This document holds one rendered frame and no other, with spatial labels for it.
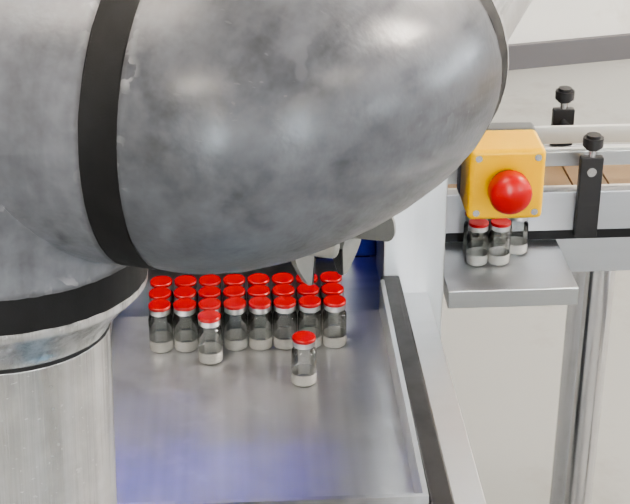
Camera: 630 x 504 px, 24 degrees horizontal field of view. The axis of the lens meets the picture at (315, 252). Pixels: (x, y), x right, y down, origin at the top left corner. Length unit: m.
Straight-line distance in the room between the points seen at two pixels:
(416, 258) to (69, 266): 0.92
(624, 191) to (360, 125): 1.09
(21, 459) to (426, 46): 0.21
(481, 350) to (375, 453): 1.89
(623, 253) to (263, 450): 0.54
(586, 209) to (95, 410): 1.02
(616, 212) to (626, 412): 1.39
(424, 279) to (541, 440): 1.40
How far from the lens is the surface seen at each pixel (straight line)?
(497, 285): 1.45
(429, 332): 1.36
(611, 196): 1.54
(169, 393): 1.27
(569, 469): 1.76
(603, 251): 1.57
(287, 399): 1.26
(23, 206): 0.49
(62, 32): 0.47
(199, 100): 0.45
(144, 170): 0.46
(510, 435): 2.81
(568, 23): 4.69
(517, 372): 3.00
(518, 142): 1.39
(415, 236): 1.40
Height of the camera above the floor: 1.56
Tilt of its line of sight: 27 degrees down
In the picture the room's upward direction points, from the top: straight up
